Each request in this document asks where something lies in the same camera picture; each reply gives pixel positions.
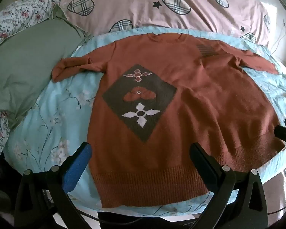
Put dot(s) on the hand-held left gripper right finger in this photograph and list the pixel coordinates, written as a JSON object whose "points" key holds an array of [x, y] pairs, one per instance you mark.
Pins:
{"points": [[205, 167]]}

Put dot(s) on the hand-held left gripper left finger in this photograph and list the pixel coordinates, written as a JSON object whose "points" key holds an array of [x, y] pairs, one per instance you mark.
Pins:
{"points": [[78, 169]]}

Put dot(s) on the rust orange knit sweater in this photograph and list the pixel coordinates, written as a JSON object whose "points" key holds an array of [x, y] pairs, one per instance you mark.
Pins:
{"points": [[181, 100]]}

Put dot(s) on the light blue floral bed sheet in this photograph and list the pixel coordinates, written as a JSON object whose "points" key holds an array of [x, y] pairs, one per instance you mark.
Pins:
{"points": [[57, 114]]}

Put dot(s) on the dark cloth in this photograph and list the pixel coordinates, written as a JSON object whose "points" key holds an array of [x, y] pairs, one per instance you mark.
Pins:
{"points": [[2, 179]]}

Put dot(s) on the sage green pillow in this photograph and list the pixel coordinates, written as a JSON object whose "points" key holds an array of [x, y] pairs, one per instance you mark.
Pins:
{"points": [[26, 59]]}

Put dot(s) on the white floral quilt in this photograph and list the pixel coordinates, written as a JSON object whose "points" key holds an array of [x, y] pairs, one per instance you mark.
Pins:
{"points": [[12, 19]]}

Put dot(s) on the pink heart-patterned pillow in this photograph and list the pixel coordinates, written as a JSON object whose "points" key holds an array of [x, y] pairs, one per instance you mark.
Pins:
{"points": [[133, 4]]}

